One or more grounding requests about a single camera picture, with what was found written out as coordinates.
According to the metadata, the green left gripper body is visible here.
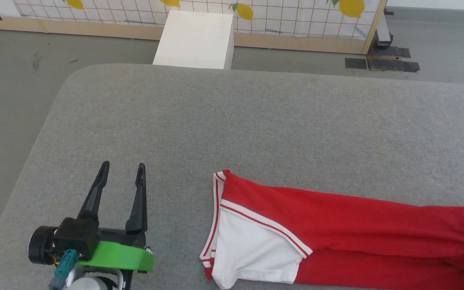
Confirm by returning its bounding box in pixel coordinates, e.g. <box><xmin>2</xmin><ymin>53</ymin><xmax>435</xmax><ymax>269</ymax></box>
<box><xmin>28</xmin><ymin>225</ymin><xmax>155</xmax><ymax>273</ymax></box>

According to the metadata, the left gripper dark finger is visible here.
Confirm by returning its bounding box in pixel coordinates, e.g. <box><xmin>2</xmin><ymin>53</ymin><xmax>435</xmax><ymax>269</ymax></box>
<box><xmin>78</xmin><ymin>161</ymin><xmax>110</xmax><ymax>221</ymax></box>
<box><xmin>125</xmin><ymin>162</ymin><xmax>148</xmax><ymax>234</ymax></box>

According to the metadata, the red and white shirt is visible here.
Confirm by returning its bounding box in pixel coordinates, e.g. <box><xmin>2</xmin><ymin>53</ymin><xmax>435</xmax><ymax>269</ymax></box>
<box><xmin>199</xmin><ymin>169</ymin><xmax>464</xmax><ymax>290</ymax></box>

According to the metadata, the white cube box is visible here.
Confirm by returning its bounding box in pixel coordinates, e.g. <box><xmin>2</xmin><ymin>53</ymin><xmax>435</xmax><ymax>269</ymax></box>
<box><xmin>152</xmin><ymin>10</ymin><xmax>235</xmax><ymax>70</ymax></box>

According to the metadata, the large black floor plate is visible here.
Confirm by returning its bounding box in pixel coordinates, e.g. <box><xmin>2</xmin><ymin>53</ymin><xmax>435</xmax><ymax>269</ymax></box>
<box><xmin>367</xmin><ymin>45</ymin><xmax>421</xmax><ymax>73</ymax></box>

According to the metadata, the lemon print partition screen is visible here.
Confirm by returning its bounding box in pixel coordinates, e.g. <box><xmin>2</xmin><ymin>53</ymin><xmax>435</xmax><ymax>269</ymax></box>
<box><xmin>0</xmin><ymin>0</ymin><xmax>388</xmax><ymax>55</ymax></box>

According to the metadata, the small black floor patch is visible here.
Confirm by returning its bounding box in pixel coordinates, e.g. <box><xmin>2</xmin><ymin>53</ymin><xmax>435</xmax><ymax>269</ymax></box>
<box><xmin>344</xmin><ymin>58</ymin><xmax>368</xmax><ymax>70</ymax></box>

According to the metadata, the grey metal partition foot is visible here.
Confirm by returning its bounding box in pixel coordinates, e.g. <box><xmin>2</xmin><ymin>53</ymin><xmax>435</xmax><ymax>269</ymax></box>
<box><xmin>375</xmin><ymin>8</ymin><xmax>394</xmax><ymax>48</ymax></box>

